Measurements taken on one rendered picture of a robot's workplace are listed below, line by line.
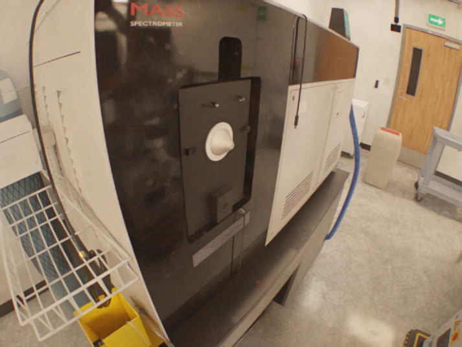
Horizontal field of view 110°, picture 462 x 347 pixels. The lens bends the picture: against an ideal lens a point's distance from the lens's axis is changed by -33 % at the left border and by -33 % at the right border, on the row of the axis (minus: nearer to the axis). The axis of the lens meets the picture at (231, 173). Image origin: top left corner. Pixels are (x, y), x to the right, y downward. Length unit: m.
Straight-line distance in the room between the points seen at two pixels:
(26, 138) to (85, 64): 0.31
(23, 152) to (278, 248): 0.79
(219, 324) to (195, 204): 0.38
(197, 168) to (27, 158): 0.36
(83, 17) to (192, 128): 0.20
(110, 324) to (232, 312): 0.32
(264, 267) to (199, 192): 0.46
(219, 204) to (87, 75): 0.29
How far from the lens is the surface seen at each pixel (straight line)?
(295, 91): 0.57
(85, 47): 0.25
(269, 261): 0.80
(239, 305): 0.70
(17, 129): 0.53
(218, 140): 0.36
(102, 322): 0.59
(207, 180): 0.39
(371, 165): 3.02
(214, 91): 0.35
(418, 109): 4.12
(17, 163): 0.55
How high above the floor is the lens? 1.35
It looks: 30 degrees down
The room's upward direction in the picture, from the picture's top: 2 degrees clockwise
